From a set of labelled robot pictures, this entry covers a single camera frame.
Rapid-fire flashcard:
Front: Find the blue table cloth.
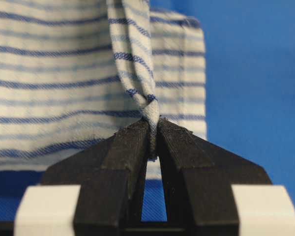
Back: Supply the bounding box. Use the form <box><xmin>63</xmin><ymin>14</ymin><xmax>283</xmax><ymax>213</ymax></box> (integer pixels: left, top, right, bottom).
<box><xmin>0</xmin><ymin>0</ymin><xmax>295</xmax><ymax>221</ymax></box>

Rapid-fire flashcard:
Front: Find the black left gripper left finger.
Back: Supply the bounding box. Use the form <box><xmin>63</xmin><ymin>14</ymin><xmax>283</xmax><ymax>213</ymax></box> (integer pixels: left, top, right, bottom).
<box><xmin>14</xmin><ymin>119</ymin><xmax>150</xmax><ymax>236</ymax></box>

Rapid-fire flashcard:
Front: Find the white blue striped towel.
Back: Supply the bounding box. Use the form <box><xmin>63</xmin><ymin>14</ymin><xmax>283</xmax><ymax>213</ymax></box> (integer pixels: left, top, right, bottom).
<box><xmin>0</xmin><ymin>0</ymin><xmax>207</xmax><ymax>171</ymax></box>

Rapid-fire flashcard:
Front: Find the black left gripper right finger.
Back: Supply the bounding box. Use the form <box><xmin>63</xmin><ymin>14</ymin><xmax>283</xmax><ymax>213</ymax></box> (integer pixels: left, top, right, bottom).
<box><xmin>157</xmin><ymin>118</ymin><xmax>295</xmax><ymax>236</ymax></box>

